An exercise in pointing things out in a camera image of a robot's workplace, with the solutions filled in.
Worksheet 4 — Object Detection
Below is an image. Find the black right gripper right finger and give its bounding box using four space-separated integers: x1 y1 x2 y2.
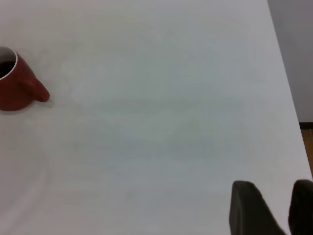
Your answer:
288 179 313 235

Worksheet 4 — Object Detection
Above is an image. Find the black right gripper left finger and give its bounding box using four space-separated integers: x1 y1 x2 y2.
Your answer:
229 180 289 235

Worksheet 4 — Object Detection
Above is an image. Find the red ceramic mug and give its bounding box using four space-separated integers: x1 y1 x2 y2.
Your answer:
0 46 50 112

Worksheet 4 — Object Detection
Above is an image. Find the dark coffee liquid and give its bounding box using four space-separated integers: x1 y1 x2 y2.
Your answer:
0 61 16 78

